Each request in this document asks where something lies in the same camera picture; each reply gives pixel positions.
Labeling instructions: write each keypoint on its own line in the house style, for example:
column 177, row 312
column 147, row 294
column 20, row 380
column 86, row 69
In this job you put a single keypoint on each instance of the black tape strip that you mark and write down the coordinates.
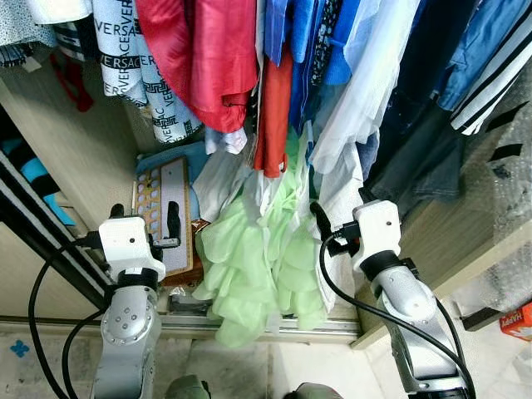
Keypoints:
column 504, row 153
column 504, row 118

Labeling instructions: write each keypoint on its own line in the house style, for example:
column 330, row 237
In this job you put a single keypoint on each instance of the clear bubble wrap sheet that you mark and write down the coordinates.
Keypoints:
column 507, row 199

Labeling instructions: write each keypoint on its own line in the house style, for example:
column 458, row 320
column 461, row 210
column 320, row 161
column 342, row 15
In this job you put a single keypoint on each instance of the grey robot right leg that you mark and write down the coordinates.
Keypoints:
column 320, row 391

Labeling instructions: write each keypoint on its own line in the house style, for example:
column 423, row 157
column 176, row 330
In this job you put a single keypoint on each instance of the white sheer garment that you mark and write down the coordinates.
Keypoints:
column 374, row 75

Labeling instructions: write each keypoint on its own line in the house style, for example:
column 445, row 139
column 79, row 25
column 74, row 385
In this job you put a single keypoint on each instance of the grey robot left leg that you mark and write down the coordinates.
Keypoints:
column 188, row 389

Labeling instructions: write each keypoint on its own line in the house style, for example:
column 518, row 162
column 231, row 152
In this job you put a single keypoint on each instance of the orange red garment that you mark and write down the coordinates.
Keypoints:
column 273, row 108

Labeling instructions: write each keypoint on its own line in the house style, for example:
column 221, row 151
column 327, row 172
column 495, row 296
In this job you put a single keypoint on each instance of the plain white garment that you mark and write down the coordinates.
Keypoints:
column 58, row 8

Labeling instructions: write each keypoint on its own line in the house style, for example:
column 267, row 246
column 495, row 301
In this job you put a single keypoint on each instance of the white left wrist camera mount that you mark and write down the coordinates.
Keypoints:
column 129, row 241

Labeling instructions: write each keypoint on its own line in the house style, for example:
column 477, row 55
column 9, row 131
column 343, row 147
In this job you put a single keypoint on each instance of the black sliding door frame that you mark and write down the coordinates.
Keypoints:
column 41, row 237

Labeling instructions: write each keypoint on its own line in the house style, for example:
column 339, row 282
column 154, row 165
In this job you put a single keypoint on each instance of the dark navy garment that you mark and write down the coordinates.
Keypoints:
column 416, row 66

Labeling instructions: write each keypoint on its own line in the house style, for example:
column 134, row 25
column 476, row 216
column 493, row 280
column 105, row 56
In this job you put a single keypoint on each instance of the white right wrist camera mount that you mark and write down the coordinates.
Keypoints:
column 378, row 224

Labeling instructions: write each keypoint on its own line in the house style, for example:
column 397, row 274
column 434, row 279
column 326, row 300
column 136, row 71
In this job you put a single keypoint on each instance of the dark grey jeans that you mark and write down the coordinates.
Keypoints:
column 424, row 158

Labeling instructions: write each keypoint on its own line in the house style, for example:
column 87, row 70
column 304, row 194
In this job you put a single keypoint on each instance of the blue denim garment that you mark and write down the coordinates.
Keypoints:
column 486, row 37

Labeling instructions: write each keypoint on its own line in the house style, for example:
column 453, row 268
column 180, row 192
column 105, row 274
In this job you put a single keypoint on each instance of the white hanging cloth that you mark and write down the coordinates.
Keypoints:
column 218, row 179

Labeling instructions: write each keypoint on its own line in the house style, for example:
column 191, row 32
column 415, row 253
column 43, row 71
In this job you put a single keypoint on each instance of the silver floor rail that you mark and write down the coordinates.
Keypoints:
column 249, row 326

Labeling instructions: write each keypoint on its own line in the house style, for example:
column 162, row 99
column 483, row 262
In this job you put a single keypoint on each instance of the brown board with holes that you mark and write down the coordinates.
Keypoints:
column 173, row 187

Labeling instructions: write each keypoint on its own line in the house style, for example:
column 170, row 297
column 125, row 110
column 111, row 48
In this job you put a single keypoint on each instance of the black metal stand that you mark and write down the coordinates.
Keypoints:
column 480, row 320

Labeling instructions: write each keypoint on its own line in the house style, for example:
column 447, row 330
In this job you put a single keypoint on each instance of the grey robot leg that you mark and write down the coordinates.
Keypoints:
column 188, row 389
column 320, row 391

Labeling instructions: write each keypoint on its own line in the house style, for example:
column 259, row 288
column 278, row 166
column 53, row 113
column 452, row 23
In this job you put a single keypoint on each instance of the white Versace print garment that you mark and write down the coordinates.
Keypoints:
column 125, row 50

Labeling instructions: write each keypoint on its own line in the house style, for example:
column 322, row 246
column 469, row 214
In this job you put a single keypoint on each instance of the black white striped garment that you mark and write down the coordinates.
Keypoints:
column 490, row 87

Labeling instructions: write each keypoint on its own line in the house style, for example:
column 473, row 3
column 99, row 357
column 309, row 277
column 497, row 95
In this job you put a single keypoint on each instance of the blue patterned garment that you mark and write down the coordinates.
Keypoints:
column 303, row 33

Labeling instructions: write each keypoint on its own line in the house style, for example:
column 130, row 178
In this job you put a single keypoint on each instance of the red satin garment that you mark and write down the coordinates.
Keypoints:
column 208, row 50

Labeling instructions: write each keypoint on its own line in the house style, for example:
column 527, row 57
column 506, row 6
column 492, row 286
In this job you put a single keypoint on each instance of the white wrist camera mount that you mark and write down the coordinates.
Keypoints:
column 378, row 224
column 129, row 241

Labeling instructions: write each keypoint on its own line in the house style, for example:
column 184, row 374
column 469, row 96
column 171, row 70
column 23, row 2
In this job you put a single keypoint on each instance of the blue flower floor sticker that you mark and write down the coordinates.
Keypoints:
column 18, row 348

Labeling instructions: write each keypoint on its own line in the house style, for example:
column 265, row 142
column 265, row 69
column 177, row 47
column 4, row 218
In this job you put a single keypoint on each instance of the small red box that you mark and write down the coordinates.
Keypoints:
column 517, row 322

